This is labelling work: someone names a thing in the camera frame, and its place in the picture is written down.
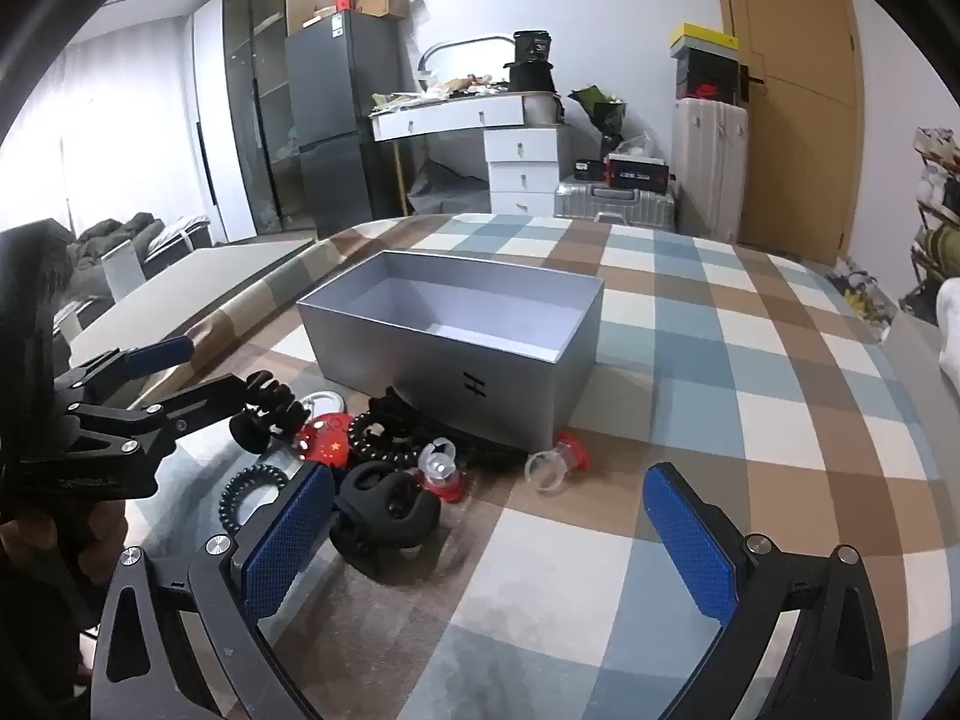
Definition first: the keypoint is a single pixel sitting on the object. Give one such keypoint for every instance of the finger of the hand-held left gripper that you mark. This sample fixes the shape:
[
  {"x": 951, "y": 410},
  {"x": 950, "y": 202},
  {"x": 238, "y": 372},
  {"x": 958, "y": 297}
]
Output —
[
  {"x": 161, "y": 352},
  {"x": 206, "y": 399}
]

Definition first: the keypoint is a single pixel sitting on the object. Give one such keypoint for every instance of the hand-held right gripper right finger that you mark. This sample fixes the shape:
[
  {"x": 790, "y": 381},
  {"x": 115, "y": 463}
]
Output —
[{"x": 690, "y": 547}]

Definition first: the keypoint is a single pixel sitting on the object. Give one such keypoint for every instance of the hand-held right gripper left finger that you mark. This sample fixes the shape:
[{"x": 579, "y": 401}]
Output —
[{"x": 289, "y": 532}]

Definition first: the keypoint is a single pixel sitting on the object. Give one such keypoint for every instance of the black wavy hair claw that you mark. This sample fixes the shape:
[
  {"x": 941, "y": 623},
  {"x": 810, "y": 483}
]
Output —
[{"x": 270, "y": 409}]

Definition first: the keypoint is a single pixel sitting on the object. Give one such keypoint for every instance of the black hair claw oval holes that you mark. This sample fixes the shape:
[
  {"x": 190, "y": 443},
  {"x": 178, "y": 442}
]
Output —
[{"x": 386, "y": 514}]

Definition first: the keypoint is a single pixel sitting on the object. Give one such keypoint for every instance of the grey cardboard box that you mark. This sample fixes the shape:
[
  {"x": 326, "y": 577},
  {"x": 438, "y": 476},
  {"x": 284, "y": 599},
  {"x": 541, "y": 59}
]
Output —
[{"x": 450, "y": 345}]

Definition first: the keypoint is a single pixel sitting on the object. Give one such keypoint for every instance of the person's left hand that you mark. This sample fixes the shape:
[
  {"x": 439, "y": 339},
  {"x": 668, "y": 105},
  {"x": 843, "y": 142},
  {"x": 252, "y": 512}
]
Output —
[{"x": 101, "y": 540}]

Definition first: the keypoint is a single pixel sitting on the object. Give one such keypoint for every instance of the red round badge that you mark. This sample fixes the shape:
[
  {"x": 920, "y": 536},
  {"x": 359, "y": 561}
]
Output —
[{"x": 334, "y": 446}]

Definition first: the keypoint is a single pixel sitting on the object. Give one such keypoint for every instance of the silver round pin back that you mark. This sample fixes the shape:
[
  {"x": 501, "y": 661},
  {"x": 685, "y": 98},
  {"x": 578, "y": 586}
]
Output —
[{"x": 322, "y": 401}]

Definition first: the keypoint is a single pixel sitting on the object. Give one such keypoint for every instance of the dark clothes pile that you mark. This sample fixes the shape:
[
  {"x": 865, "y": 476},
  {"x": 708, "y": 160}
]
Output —
[{"x": 120, "y": 236}]

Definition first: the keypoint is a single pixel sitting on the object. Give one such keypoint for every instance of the checkered bedsheet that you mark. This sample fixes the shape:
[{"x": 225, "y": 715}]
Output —
[{"x": 637, "y": 360}]

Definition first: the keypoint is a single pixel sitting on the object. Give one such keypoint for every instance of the white wardrobe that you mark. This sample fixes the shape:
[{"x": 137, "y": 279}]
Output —
[{"x": 217, "y": 127}]

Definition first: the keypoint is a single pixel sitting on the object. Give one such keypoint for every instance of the glass door cabinet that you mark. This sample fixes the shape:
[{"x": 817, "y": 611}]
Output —
[{"x": 259, "y": 90}]

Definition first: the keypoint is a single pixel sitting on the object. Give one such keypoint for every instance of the grey refrigerator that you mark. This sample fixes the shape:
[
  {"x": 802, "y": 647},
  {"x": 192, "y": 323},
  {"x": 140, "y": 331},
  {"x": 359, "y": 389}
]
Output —
[{"x": 337, "y": 120}]

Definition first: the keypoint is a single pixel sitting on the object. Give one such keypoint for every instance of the silver suitcase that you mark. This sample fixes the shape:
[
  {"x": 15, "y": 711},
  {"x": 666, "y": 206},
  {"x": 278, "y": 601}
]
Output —
[{"x": 615, "y": 206}]

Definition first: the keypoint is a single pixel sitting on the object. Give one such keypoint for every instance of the white dressing table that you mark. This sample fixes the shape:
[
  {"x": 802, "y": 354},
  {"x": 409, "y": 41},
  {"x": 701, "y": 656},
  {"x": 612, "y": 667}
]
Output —
[{"x": 450, "y": 116}]

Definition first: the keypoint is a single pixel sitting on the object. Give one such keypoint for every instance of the black red flat box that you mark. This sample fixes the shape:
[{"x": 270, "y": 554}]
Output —
[{"x": 637, "y": 172}]

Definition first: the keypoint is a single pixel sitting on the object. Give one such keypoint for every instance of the beige suitcase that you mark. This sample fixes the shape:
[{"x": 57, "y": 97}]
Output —
[{"x": 709, "y": 165}]

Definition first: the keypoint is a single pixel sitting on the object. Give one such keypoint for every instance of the white drawer unit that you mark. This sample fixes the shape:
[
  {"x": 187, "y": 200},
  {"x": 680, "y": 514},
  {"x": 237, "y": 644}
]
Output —
[{"x": 521, "y": 169}]

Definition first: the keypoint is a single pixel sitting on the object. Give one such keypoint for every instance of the small black box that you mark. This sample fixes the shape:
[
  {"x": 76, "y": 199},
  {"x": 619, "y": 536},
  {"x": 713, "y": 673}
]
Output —
[{"x": 589, "y": 170}]

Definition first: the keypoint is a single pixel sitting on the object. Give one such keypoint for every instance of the shoe rack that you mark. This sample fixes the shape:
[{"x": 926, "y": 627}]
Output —
[{"x": 937, "y": 225}]

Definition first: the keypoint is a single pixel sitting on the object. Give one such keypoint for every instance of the arched mirror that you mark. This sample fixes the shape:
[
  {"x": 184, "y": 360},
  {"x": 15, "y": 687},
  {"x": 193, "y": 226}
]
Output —
[{"x": 465, "y": 52}]

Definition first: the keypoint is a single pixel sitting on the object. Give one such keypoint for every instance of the white ribbed bin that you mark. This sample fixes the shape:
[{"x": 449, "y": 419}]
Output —
[{"x": 541, "y": 109}]

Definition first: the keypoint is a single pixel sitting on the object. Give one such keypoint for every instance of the dark wrapped bouquet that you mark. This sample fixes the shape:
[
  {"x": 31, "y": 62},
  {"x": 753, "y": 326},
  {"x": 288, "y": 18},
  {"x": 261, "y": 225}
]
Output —
[{"x": 604, "y": 109}]

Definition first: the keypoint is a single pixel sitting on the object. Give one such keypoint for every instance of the black bag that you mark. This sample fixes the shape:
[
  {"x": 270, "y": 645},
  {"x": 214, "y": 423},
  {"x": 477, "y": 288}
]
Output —
[{"x": 531, "y": 64}]

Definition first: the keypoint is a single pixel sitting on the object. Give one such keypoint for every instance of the black red shoe box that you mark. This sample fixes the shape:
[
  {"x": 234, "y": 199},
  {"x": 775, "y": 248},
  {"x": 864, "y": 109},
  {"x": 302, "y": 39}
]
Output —
[{"x": 705, "y": 79}]

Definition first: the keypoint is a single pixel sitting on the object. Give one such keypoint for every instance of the wooden door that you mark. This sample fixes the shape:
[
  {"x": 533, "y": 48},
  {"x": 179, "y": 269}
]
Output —
[{"x": 795, "y": 90}]

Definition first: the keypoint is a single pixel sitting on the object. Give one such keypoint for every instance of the yellow lid shoe box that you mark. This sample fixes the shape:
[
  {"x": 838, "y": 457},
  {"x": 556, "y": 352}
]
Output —
[{"x": 701, "y": 41}]

